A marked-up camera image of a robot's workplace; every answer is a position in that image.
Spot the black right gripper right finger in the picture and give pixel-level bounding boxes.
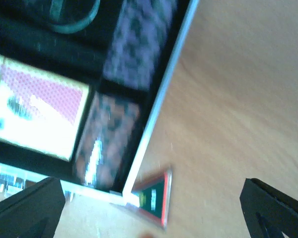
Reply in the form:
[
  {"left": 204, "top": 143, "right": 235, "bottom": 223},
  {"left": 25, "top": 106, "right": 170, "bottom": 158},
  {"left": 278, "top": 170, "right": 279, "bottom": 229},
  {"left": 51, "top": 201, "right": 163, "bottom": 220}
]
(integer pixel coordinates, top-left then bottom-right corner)
[{"left": 239, "top": 178, "right": 298, "bottom": 238}]

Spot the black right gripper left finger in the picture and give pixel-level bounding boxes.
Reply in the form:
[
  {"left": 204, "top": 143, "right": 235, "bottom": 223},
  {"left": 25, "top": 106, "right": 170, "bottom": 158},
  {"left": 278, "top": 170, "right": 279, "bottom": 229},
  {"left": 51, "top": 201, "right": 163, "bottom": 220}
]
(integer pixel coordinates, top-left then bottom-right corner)
[{"left": 0, "top": 177, "right": 66, "bottom": 238}]

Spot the playing card deck box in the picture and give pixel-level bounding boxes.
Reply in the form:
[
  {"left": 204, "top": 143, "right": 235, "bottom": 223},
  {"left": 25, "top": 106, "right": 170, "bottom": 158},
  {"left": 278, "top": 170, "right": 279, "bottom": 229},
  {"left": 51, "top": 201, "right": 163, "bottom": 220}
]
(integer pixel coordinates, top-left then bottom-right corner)
[{"left": 0, "top": 55, "right": 89, "bottom": 161}]

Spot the orange 100 chip stack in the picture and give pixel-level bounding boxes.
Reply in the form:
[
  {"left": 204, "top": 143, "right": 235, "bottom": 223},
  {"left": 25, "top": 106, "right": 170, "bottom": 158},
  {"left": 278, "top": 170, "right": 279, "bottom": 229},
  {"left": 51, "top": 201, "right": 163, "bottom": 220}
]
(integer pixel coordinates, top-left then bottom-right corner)
[{"left": 74, "top": 93, "right": 140, "bottom": 189}]

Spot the aluminium poker case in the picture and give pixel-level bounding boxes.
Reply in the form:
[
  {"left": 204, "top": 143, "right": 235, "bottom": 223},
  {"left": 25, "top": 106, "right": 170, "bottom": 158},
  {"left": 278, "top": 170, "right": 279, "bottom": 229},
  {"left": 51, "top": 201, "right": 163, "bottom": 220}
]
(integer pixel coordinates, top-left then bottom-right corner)
[{"left": 0, "top": 0, "right": 198, "bottom": 205}]

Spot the clear round acrylic disc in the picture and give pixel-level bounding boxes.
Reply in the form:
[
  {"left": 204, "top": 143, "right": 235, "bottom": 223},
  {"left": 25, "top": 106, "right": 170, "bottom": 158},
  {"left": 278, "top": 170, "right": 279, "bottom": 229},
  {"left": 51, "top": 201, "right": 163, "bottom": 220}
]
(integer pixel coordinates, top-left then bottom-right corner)
[{"left": 22, "top": 0, "right": 101, "bottom": 34}]

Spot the purple 500 chip stack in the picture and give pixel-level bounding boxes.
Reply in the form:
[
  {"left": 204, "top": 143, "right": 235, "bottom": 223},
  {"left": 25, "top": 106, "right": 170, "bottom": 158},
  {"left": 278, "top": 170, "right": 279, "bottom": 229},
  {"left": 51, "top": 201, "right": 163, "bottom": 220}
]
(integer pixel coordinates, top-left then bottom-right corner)
[{"left": 103, "top": 0, "right": 178, "bottom": 91}]

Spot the triangular all-in button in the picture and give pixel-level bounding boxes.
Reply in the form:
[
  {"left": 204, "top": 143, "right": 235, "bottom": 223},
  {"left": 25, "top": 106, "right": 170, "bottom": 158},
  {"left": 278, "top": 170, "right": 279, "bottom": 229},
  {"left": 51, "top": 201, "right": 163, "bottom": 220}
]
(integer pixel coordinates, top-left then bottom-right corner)
[{"left": 111, "top": 168, "right": 173, "bottom": 231}]

